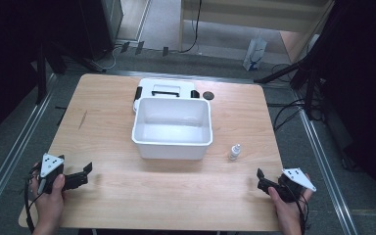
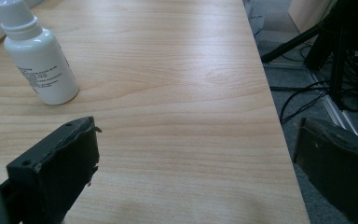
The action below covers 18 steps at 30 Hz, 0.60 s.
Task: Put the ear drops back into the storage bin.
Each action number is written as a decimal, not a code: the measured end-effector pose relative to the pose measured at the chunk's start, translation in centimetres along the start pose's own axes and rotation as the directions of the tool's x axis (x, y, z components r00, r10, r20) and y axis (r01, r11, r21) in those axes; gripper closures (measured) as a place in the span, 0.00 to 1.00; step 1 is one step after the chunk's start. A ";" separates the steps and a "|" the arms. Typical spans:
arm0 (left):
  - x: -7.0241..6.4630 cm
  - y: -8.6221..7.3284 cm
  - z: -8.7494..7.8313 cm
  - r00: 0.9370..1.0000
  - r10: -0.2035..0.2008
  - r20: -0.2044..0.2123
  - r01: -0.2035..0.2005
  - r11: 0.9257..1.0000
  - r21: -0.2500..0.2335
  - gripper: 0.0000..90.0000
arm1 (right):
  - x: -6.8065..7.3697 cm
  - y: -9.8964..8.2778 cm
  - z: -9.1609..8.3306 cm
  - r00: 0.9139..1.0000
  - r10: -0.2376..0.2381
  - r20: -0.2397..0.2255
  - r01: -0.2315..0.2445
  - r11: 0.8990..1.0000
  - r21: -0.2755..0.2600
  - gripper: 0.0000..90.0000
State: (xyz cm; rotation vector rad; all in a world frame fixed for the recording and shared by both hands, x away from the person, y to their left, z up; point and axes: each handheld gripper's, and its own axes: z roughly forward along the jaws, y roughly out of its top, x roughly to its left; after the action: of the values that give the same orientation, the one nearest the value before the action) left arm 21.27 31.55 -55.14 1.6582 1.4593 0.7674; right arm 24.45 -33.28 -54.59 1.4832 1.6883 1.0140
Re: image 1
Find white floor cable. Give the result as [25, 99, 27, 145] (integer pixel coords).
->
[91, 44, 119, 71]

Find black metal stand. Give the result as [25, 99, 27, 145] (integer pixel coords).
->
[32, 40, 69, 106]

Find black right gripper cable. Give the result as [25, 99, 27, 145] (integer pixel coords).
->
[287, 181, 310, 235]

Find light wooden furniture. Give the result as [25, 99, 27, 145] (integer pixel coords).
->
[178, 0, 336, 64]

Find black hanging cable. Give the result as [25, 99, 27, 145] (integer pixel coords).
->
[178, 0, 204, 54]

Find person's right hand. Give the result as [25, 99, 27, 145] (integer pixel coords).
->
[267, 172, 314, 229]

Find black floor cables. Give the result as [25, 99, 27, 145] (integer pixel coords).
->
[266, 63, 307, 132]

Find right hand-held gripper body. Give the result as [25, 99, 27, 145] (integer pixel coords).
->
[268, 167, 317, 204]

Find small white spray bottle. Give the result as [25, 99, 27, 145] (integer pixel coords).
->
[228, 143, 242, 162]

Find person's left hand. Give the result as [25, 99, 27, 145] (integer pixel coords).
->
[28, 173, 68, 227]

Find white lid with black handle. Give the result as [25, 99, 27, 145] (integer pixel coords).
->
[132, 77, 201, 114]

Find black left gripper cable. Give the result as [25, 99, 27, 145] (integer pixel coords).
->
[23, 162, 44, 234]

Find white paper bag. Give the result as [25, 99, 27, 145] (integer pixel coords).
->
[242, 30, 268, 71]

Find dark cabinet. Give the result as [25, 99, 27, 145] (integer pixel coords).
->
[77, 0, 125, 62]

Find black tripod stand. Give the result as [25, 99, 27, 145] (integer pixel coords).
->
[254, 0, 341, 121]

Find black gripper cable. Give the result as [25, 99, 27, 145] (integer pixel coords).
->
[23, 162, 44, 234]
[287, 181, 310, 235]

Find metal floor rail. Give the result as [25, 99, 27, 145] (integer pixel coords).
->
[104, 69, 295, 88]
[0, 72, 59, 227]
[292, 89, 360, 235]

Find white plastic storage box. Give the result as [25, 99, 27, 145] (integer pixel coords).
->
[131, 96, 213, 161]

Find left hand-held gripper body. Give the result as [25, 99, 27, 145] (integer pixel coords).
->
[36, 153, 80, 196]

